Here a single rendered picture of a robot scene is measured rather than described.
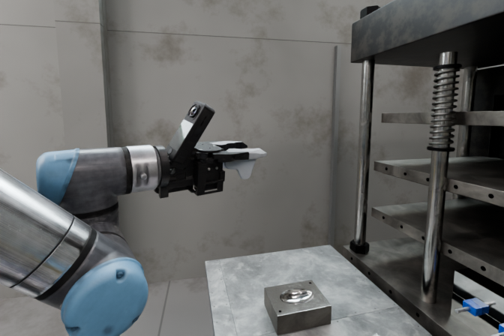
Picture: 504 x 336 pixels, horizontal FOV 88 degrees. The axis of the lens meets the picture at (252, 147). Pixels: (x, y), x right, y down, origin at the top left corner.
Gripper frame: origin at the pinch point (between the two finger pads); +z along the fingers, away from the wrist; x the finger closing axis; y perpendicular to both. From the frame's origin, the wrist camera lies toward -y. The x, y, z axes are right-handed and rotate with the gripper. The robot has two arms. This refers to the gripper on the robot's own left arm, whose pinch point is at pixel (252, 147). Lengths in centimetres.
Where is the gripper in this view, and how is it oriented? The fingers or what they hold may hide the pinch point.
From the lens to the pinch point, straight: 55.4
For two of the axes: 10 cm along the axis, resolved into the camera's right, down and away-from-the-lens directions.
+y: -0.8, 9.7, 2.2
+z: 8.1, -0.7, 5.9
